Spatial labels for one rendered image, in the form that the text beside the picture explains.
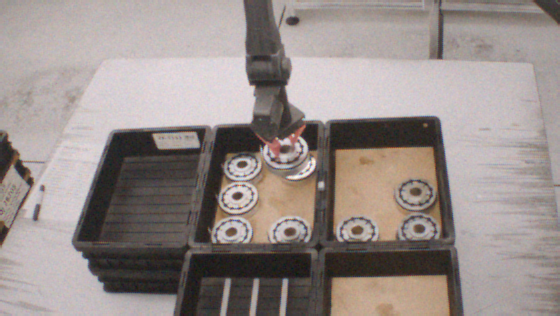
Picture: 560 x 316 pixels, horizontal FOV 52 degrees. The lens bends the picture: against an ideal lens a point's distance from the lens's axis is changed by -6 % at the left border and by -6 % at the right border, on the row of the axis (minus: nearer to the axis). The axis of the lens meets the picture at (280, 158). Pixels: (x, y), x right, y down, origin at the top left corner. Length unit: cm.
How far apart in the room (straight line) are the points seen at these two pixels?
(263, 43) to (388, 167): 59
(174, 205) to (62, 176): 53
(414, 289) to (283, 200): 41
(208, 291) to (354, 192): 44
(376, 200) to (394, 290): 26
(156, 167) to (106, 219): 21
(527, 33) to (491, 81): 148
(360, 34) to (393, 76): 140
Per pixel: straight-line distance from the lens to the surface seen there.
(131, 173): 176
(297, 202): 156
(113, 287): 167
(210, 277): 147
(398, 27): 351
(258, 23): 116
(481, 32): 350
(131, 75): 232
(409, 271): 141
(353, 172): 161
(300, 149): 140
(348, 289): 140
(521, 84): 209
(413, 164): 162
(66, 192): 199
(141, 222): 163
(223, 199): 157
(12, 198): 258
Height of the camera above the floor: 204
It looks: 46 degrees down
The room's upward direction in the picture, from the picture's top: 11 degrees counter-clockwise
